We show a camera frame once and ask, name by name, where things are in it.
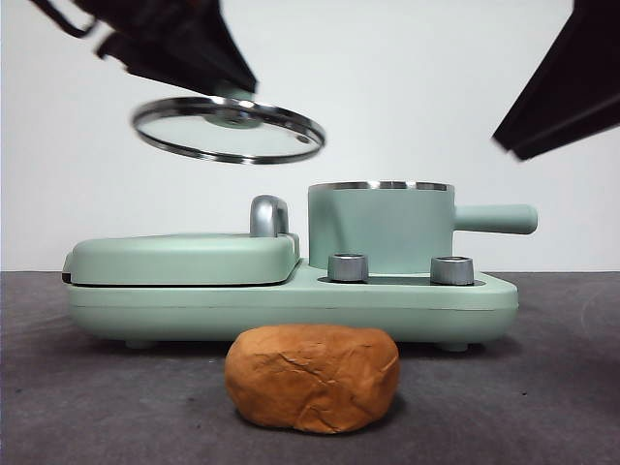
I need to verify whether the glass lid with green knob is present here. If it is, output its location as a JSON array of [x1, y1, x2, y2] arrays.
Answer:
[[130, 79, 326, 166]]

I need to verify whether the mint green steamer pot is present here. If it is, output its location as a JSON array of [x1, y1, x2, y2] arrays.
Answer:
[[307, 180, 540, 273]]

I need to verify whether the mint green breakfast machine base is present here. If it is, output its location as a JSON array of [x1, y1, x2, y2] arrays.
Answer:
[[65, 256, 519, 353]]

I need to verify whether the chrome griddle cover handle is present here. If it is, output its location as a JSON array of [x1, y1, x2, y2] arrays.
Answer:
[[249, 195, 292, 239]]

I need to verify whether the silver control knob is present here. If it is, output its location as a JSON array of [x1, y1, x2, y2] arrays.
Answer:
[[428, 255, 474, 286], [326, 253, 368, 283]]

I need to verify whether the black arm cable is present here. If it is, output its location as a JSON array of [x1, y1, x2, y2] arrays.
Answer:
[[28, 0, 101, 39]]

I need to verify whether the brown potato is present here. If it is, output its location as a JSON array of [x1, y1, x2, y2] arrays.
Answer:
[[224, 323, 402, 435]]

